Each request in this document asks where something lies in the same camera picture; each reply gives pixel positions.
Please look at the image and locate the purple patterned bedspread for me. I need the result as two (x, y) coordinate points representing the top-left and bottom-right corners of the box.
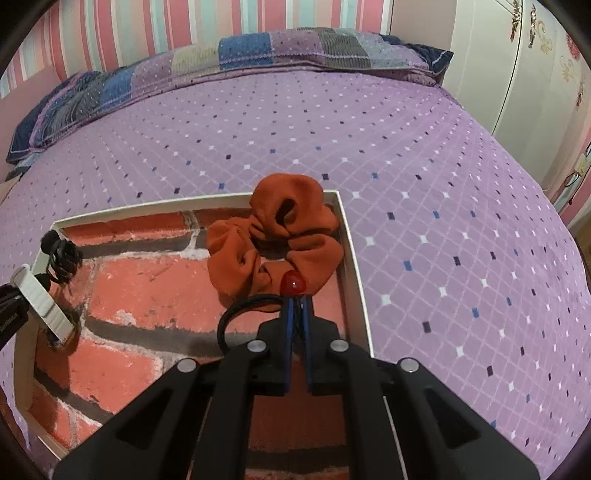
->
(1, 70), (590, 477)

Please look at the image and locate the white wardrobe with decals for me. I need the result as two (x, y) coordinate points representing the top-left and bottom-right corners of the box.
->
(444, 0), (590, 198)

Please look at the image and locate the pink headboard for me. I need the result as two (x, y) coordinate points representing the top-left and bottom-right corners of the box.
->
(0, 66), (61, 182)

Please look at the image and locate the patchwork striped pillow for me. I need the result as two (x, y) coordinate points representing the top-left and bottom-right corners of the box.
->
(6, 27), (454, 165)

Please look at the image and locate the black hair tie red bead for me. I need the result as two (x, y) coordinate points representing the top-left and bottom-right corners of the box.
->
(216, 270), (307, 355)

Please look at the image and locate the orange fabric scrunchie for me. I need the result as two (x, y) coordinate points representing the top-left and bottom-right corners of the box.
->
(206, 173), (344, 300)

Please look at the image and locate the white tray brick-pattern lining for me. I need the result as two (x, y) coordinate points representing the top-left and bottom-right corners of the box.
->
(11, 190), (374, 479)

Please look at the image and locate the white bangle bracelet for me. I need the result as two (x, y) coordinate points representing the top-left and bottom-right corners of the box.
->
(9, 263), (76, 351)

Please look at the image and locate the black hair clip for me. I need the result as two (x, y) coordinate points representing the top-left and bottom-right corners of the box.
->
(41, 230), (83, 285)

